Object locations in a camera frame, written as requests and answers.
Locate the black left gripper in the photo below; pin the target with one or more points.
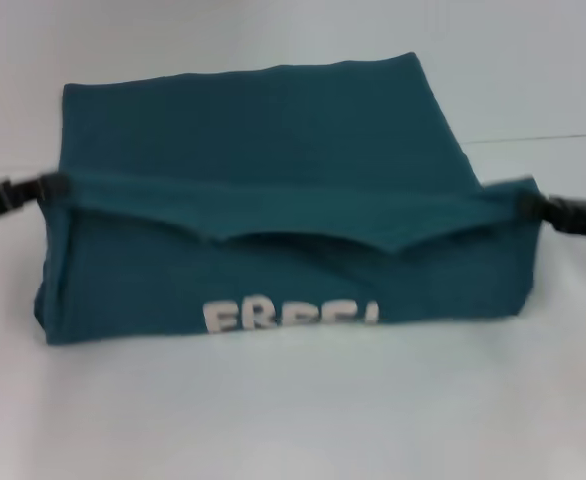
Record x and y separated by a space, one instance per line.
3 200

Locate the teal blue shirt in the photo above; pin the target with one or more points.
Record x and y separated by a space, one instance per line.
283 225

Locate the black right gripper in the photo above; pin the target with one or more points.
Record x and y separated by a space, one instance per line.
580 215

